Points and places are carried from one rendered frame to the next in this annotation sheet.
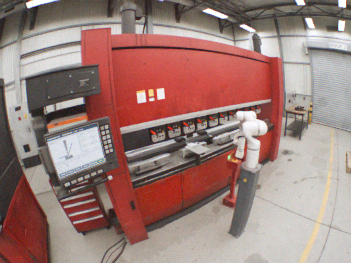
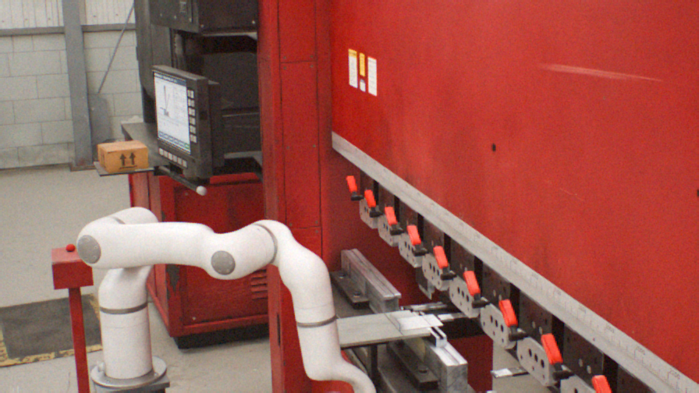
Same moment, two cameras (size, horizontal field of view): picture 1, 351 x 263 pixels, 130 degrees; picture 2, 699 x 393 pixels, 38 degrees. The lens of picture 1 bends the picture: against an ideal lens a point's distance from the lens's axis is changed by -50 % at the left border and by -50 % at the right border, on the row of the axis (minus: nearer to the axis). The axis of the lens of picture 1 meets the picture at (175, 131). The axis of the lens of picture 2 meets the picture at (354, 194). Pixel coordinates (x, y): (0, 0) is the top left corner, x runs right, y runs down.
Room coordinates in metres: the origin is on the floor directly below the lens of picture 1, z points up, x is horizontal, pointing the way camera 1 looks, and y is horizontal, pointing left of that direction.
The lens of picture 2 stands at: (2.35, -2.83, 2.09)
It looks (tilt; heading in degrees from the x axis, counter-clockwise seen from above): 15 degrees down; 104
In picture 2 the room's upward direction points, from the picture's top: 1 degrees counter-clockwise
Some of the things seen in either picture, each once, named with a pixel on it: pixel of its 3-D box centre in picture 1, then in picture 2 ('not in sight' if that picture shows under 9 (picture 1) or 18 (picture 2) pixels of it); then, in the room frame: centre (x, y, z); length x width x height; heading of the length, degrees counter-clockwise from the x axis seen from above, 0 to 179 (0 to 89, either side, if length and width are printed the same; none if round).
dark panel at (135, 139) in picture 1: (154, 131); not in sight; (2.19, 0.30, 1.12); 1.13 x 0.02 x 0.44; 120
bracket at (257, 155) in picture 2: not in sight; (246, 171); (0.98, 0.82, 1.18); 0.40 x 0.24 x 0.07; 120
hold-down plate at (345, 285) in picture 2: (148, 169); (349, 290); (1.51, 0.32, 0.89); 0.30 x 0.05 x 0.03; 120
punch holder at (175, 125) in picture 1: (172, 128); (398, 214); (1.75, 0.03, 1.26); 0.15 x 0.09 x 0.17; 120
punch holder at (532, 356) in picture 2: (230, 114); (551, 336); (2.26, -0.83, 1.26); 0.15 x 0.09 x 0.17; 120
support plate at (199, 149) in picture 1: (197, 148); (375, 327); (1.74, -0.24, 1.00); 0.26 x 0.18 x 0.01; 30
